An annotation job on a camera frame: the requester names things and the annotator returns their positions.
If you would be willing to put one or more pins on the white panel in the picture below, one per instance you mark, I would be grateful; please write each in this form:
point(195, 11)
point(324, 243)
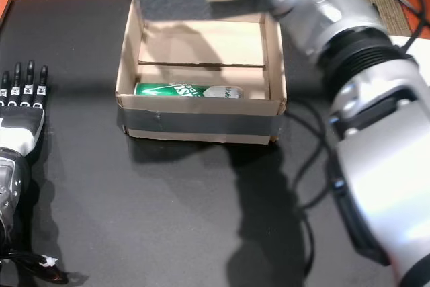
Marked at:
point(424, 50)

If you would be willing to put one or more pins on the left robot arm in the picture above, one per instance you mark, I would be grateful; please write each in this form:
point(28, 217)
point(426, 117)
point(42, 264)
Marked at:
point(8, 183)

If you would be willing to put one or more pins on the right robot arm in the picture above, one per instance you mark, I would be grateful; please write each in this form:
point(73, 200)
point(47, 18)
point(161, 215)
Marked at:
point(369, 166)

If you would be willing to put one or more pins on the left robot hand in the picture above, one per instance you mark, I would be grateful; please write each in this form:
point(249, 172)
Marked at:
point(20, 125)

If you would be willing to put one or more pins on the green drink can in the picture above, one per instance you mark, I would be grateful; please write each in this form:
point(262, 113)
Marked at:
point(181, 90)

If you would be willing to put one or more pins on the cardboard box with grey tape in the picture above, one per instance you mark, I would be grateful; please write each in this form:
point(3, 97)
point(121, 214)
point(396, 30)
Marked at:
point(201, 122)

